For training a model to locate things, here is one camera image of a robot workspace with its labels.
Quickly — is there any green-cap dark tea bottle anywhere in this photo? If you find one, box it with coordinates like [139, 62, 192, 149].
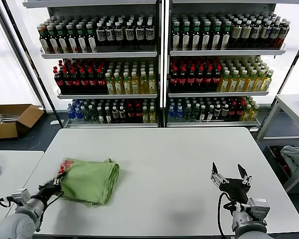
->
[39, 26, 50, 54]
[181, 20, 192, 50]
[171, 21, 181, 50]
[191, 20, 203, 50]
[67, 23, 79, 53]
[47, 24, 59, 54]
[202, 20, 213, 50]
[86, 22, 98, 53]
[57, 24, 69, 54]
[212, 21, 223, 50]
[222, 21, 233, 50]
[77, 23, 89, 53]

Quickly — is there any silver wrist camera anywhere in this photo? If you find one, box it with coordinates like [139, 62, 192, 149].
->
[247, 198, 268, 222]
[11, 188, 31, 205]

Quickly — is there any black window mullion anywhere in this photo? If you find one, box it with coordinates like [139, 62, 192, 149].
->
[271, 31, 299, 100]
[1, 0, 60, 128]

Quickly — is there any light green t-shirt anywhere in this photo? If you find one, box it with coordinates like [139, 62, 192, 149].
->
[55, 157, 121, 207]

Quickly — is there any white side table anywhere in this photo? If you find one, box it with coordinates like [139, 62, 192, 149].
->
[256, 94, 299, 194]

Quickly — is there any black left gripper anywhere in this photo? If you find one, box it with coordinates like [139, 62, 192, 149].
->
[38, 172, 67, 198]

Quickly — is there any grey-blue garment pile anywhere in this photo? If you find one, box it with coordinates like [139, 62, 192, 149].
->
[280, 145, 299, 180]

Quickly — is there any grey drinks shelf unit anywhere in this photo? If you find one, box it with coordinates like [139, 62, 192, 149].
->
[22, 0, 166, 129]
[163, 0, 299, 132]

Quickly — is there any right wrist cable connector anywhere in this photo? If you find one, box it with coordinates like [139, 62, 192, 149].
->
[223, 202, 242, 213]

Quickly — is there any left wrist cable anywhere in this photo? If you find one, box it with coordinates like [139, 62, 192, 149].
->
[0, 196, 14, 208]

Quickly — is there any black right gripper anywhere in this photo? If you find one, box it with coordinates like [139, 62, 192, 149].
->
[210, 161, 253, 205]

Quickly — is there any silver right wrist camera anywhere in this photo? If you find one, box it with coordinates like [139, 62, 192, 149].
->
[247, 198, 268, 222]

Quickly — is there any blue-label dark drink bottle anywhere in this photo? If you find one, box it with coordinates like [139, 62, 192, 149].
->
[125, 21, 136, 46]
[145, 20, 156, 46]
[135, 20, 146, 46]
[105, 21, 116, 46]
[114, 21, 126, 46]
[262, 20, 273, 48]
[252, 20, 263, 48]
[96, 21, 107, 47]
[271, 20, 282, 48]
[280, 19, 291, 47]

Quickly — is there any red-cap cola bottle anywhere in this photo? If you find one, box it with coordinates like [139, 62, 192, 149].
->
[204, 64, 214, 91]
[63, 68, 73, 92]
[169, 65, 180, 91]
[229, 101, 237, 121]
[54, 66, 65, 92]
[79, 68, 89, 92]
[135, 103, 144, 123]
[195, 65, 205, 91]
[96, 67, 107, 92]
[236, 101, 245, 121]
[187, 65, 197, 91]
[71, 68, 81, 92]
[126, 103, 136, 123]
[212, 64, 222, 91]
[178, 65, 188, 91]
[88, 68, 98, 92]

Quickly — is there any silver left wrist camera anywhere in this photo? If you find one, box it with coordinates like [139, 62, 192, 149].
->
[11, 188, 31, 205]

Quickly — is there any brown cardboard box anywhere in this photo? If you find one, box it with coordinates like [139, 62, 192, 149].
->
[0, 103, 45, 140]

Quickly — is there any red garment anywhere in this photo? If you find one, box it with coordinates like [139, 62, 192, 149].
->
[276, 149, 291, 175]

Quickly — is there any black storage bin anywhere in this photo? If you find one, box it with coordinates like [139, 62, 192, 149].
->
[267, 145, 294, 179]

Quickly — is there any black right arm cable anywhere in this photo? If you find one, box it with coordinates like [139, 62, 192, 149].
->
[216, 193, 230, 237]

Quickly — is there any silver rods bundle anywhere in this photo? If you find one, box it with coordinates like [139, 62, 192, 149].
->
[0, 113, 22, 124]

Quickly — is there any beige-label dark drink bottle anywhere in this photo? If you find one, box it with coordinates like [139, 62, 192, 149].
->
[242, 20, 253, 48]
[232, 20, 243, 48]

